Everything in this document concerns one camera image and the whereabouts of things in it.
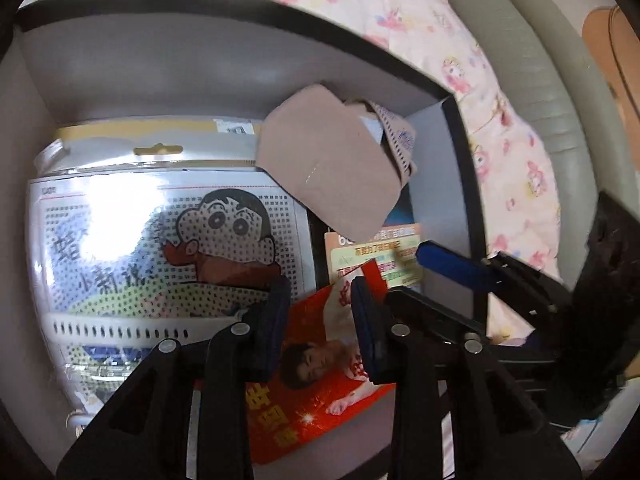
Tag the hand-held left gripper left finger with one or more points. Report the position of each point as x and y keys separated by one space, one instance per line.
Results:
x=272 y=325

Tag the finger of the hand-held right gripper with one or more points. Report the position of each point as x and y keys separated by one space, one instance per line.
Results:
x=430 y=310
x=450 y=270

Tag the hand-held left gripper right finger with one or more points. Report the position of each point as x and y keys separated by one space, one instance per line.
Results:
x=365 y=332

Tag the red printed packet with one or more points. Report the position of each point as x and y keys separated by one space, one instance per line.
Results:
x=310 y=410

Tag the black cardboard box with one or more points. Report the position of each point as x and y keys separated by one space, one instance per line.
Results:
x=150 y=70

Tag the orange and green card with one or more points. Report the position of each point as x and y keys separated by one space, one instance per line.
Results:
x=370 y=260

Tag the patterned beige cloth pouch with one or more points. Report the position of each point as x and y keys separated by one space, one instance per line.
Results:
x=400 y=140

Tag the beige flat envelope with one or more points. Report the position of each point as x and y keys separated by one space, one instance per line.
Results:
x=325 y=170

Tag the cartoon bead kit packet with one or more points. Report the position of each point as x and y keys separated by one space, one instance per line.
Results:
x=125 y=220

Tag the grey padded headboard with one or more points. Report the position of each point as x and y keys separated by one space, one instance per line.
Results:
x=520 y=60

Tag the pink printed blanket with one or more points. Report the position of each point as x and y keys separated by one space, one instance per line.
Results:
x=450 y=35

